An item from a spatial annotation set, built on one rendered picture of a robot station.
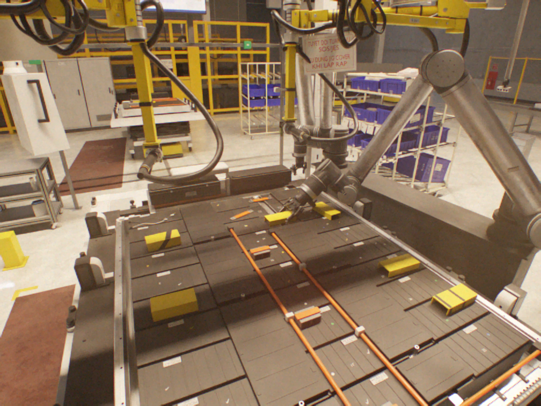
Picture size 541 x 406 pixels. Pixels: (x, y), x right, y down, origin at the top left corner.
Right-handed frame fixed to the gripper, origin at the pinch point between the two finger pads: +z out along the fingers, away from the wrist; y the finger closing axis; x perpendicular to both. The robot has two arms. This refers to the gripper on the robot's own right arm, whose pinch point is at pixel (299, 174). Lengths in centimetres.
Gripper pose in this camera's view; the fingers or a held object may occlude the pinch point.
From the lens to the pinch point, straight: 265.5
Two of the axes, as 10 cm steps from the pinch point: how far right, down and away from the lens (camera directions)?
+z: 0.0, 9.0, 4.3
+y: 8.6, -2.2, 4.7
